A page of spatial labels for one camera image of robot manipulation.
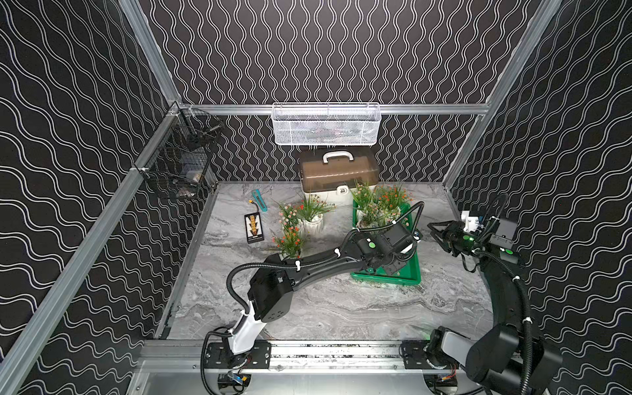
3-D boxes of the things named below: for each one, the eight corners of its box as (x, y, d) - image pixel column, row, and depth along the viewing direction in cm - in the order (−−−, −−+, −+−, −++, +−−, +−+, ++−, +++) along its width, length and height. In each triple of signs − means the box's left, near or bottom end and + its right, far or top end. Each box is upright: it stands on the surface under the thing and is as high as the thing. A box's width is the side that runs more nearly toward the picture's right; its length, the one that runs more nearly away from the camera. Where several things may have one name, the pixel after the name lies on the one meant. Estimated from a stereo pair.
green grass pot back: (297, 230, 104) (295, 211, 94) (308, 209, 111) (307, 189, 101) (323, 238, 101) (324, 220, 91) (332, 216, 108) (334, 197, 98)
